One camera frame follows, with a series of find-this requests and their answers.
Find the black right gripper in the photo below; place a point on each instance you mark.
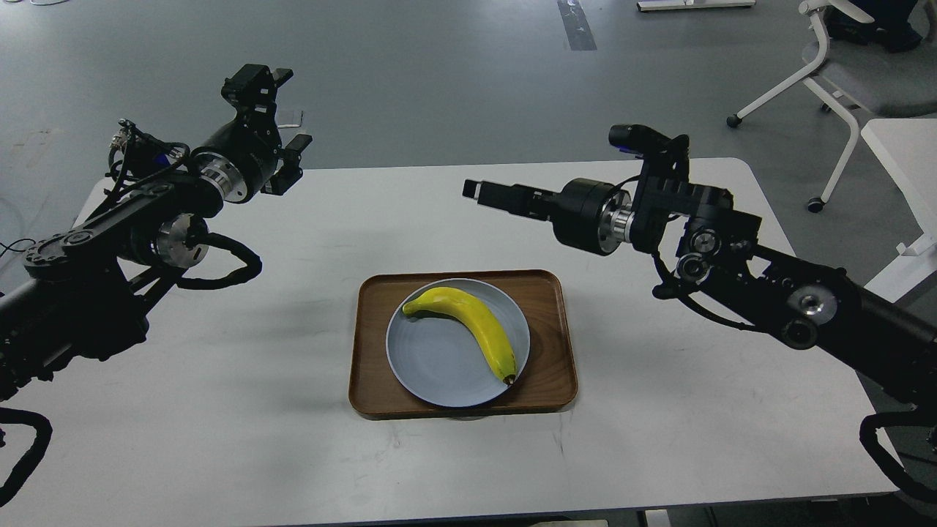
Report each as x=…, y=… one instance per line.
x=586, y=214

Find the white grey office chair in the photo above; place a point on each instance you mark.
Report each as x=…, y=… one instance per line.
x=844, y=77

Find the grey floor tape strip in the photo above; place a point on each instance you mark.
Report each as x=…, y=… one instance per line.
x=576, y=26

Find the brown wooden tray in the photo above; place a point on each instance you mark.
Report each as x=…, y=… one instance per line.
x=547, y=383

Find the light blue plate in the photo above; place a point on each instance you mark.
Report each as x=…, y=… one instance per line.
x=437, y=359

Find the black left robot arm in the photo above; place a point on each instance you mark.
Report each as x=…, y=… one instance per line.
x=91, y=288

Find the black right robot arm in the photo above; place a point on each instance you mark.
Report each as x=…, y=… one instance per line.
x=701, y=242

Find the white floor tape marks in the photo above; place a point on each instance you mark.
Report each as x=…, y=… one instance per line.
x=290, y=123

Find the yellow banana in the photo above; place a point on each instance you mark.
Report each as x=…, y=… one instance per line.
x=475, y=315

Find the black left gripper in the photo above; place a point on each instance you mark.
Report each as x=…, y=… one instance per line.
x=241, y=157

